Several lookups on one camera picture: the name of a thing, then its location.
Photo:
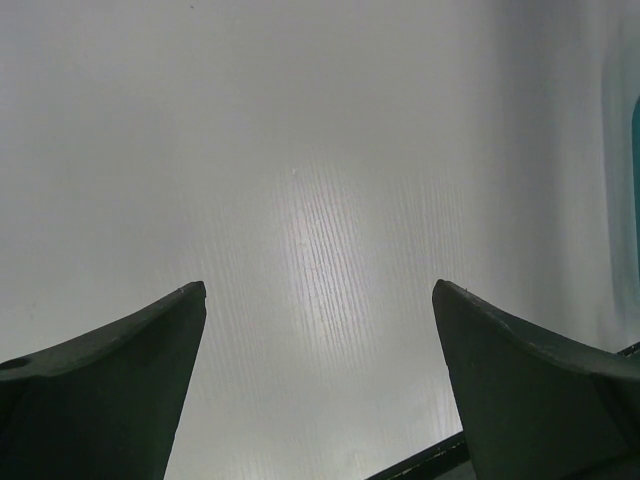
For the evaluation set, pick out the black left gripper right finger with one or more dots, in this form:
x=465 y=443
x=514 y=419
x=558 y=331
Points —
x=464 y=319

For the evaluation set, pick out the teal plastic bin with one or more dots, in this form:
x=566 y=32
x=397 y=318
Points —
x=635 y=157

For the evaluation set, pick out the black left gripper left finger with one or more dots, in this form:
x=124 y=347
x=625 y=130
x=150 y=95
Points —
x=105 y=404

